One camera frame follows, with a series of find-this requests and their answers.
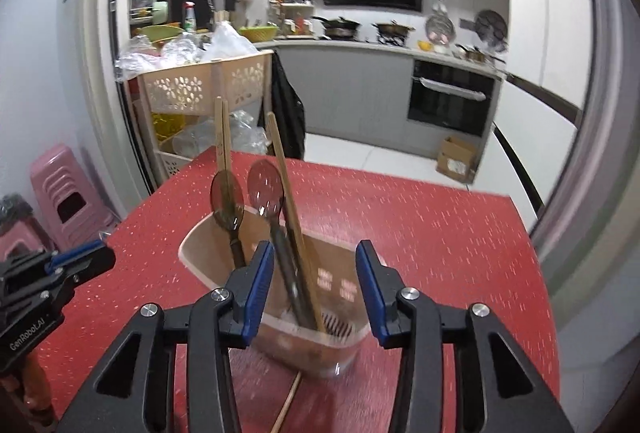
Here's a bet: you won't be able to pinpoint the beige plastic utensil holder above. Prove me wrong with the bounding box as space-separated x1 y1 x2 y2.
178 215 374 380

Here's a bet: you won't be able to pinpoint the clear plastic bags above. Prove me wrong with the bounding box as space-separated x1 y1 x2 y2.
114 22 260 81

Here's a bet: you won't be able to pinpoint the cardboard box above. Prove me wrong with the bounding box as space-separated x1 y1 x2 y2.
435 136 479 186

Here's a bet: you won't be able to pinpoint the black kitchen faucet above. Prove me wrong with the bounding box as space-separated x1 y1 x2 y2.
185 0 217 30

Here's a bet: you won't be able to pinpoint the yellow oil bottle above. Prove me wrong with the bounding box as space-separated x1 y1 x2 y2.
149 112 187 140

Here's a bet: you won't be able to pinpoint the green bowl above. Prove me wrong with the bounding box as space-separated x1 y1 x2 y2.
134 25 187 47

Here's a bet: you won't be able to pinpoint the green plastic basket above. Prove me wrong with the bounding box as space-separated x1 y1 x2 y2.
237 25 281 43

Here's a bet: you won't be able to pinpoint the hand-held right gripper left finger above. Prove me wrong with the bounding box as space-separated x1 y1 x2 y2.
55 240 276 433

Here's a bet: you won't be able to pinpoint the beige plastic storage cart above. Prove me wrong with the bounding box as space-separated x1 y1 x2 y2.
134 50 275 190

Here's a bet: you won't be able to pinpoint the small steel pot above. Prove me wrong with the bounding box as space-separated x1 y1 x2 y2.
456 44 495 64

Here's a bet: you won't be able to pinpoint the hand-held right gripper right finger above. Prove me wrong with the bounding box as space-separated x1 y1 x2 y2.
356 240 576 433

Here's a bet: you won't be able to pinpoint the hanging steel steamer rack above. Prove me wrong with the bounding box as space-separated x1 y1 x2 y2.
425 0 456 46

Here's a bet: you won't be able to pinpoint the black hanging garment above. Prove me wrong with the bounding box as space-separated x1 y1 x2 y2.
272 54 307 160

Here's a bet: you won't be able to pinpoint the pink plastic stool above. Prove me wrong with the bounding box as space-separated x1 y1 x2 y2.
28 143 120 252
0 218 55 260

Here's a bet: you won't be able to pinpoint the grey kitchen counter cabinet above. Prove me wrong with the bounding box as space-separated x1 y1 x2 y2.
272 38 505 160

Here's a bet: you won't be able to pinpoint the black wok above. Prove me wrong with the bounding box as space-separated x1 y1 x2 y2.
312 15 362 40

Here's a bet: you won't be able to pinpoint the black built-in oven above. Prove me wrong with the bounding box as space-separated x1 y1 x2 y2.
406 60 497 138

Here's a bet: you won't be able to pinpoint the dark transparent spoon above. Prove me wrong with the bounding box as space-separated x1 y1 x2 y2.
210 169 249 270

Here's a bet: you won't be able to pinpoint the hanging round divided tray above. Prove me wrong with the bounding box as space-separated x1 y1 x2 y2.
473 10 509 46

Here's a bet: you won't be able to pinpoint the person's left hand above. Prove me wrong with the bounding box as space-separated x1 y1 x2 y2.
0 353 53 430

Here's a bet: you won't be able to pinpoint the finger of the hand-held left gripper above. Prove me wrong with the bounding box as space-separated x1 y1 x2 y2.
44 239 117 286

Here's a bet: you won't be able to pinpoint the black cooking pot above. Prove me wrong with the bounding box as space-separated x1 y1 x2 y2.
374 21 417 46

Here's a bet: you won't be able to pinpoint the black plastic bag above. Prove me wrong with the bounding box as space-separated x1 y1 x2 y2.
0 194 32 227

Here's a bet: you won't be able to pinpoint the white refrigerator with magnets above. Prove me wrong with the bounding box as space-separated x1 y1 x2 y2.
492 0 593 114

